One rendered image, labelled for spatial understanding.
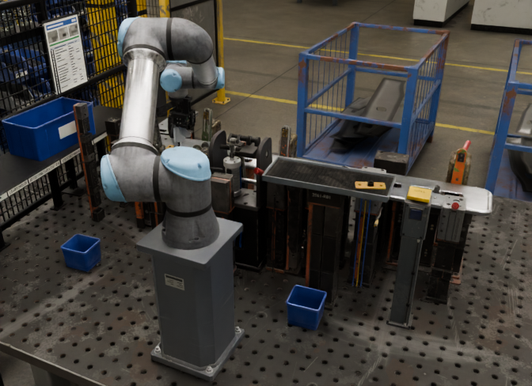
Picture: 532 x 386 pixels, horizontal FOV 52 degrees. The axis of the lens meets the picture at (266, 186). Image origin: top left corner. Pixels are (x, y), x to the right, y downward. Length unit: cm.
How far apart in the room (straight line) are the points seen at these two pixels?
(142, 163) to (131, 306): 66
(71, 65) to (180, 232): 129
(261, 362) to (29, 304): 80
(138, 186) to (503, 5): 857
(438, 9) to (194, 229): 850
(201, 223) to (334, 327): 61
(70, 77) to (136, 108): 109
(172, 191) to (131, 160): 12
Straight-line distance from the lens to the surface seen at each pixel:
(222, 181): 176
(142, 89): 147
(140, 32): 156
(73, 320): 188
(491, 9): 958
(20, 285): 208
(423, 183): 199
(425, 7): 967
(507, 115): 355
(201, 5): 523
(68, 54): 249
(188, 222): 137
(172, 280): 145
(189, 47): 156
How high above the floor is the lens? 189
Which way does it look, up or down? 28 degrees down
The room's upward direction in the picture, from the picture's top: straight up
